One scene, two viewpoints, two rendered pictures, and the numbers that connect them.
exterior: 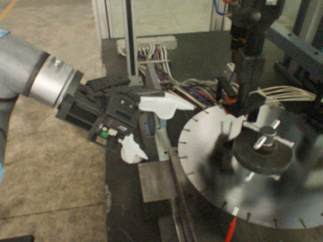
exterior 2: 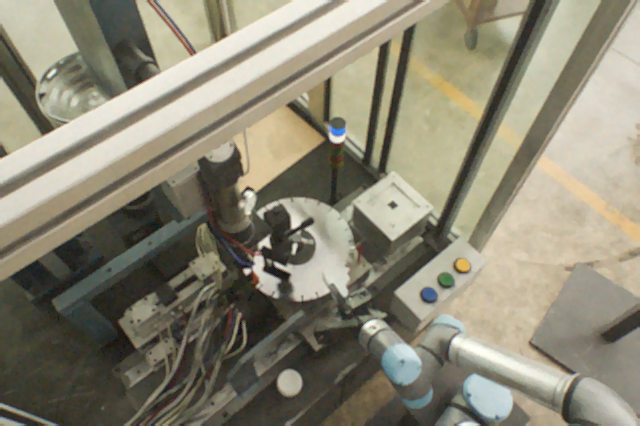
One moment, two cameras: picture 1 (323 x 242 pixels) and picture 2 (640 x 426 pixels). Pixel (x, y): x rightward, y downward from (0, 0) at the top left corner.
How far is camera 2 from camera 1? 126 cm
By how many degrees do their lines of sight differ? 70
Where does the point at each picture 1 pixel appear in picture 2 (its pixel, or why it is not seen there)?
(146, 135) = (260, 384)
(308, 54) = (191, 223)
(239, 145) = (303, 257)
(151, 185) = not seen: hidden behind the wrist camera
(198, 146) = (315, 283)
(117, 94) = (352, 304)
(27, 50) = (387, 335)
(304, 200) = (324, 219)
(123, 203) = (341, 357)
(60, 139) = not seen: outside the picture
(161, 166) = (309, 331)
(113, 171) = (318, 387)
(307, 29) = not seen: hidden behind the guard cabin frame
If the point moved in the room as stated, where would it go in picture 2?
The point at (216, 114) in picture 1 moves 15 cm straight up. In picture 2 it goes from (272, 285) to (268, 262)
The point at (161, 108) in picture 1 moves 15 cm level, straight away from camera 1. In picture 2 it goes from (341, 281) to (289, 310)
